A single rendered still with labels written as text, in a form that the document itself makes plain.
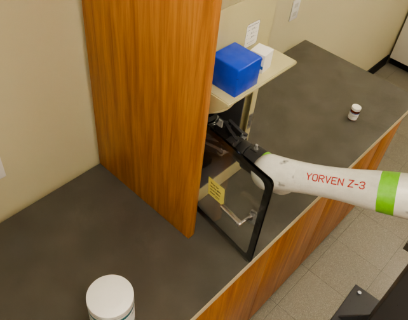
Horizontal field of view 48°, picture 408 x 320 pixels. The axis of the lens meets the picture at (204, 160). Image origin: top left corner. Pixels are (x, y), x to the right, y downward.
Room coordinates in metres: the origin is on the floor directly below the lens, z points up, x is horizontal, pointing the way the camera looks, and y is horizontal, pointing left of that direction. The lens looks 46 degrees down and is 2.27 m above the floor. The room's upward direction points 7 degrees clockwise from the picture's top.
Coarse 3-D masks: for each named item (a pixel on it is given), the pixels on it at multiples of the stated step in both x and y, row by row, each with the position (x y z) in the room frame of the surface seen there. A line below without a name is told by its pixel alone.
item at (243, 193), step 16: (208, 128) 1.00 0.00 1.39; (208, 144) 0.99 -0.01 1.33; (224, 144) 0.95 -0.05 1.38; (208, 160) 0.99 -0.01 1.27; (224, 160) 0.94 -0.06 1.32; (240, 160) 0.90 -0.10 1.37; (208, 176) 0.98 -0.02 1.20; (224, 176) 0.93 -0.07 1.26; (240, 176) 0.89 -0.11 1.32; (256, 176) 0.85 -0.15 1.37; (224, 192) 0.92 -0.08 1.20; (240, 192) 0.88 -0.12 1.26; (256, 192) 0.84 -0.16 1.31; (208, 208) 0.96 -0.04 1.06; (240, 208) 0.87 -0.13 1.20; (256, 208) 0.83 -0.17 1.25; (224, 224) 0.91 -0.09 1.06; (256, 224) 0.82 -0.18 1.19; (240, 240) 0.85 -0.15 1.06; (256, 240) 0.81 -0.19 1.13
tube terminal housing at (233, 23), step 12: (252, 0) 1.19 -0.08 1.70; (264, 0) 1.23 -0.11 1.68; (276, 0) 1.28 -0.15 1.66; (228, 12) 1.11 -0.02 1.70; (240, 12) 1.15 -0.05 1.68; (252, 12) 1.19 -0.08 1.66; (264, 12) 1.24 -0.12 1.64; (228, 24) 1.11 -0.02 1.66; (240, 24) 1.16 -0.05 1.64; (264, 24) 1.25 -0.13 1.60; (228, 36) 1.12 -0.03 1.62; (240, 36) 1.16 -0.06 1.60; (264, 36) 1.26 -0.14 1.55; (216, 48) 1.08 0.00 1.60; (252, 96) 1.26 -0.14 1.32; (252, 108) 1.28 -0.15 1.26
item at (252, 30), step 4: (260, 20) 1.23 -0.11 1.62; (252, 24) 1.20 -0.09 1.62; (256, 24) 1.22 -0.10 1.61; (248, 28) 1.19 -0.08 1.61; (252, 28) 1.20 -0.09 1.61; (256, 28) 1.22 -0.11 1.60; (248, 32) 1.19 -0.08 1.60; (252, 32) 1.21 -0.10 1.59; (256, 32) 1.22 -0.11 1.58; (248, 36) 1.20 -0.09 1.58; (252, 36) 1.21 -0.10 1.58; (256, 36) 1.23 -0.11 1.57; (248, 40) 1.20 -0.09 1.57; (252, 40) 1.21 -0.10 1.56; (256, 40) 1.23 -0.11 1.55; (244, 44) 1.18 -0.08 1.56; (248, 44) 1.20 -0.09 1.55; (252, 44) 1.22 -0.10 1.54
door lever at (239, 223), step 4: (224, 204) 0.87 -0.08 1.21; (220, 208) 0.86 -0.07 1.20; (224, 208) 0.85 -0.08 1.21; (228, 208) 0.86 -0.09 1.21; (224, 212) 0.85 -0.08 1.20; (228, 212) 0.84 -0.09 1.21; (232, 212) 0.84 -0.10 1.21; (228, 216) 0.84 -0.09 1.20; (232, 216) 0.83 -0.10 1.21; (236, 216) 0.83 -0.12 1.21; (248, 216) 0.84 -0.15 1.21; (236, 220) 0.82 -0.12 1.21; (240, 220) 0.82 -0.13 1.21; (244, 220) 0.82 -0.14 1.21; (236, 224) 0.81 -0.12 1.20; (240, 224) 0.80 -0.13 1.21
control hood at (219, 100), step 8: (272, 48) 1.27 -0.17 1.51; (280, 56) 1.23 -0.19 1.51; (272, 64) 1.18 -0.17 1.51; (280, 64) 1.18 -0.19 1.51; (288, 64) 1.19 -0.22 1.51; (264, 72) 1.13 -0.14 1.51; (272, 72) 1.14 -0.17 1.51; (280, 72) 1.15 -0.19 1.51; (264, 80) 1.09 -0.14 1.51; (216, 88) 1.03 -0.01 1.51; (256, 88) 1.06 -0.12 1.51; (216, 96) 1.00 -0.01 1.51; (224, 96) 1.00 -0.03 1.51; (240, 96) 1.01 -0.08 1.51; (216, 104) 0.99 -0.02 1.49; (224, 104) 0.97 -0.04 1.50; (232, 104) 0.97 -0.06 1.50; (208, 112) 1.00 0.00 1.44
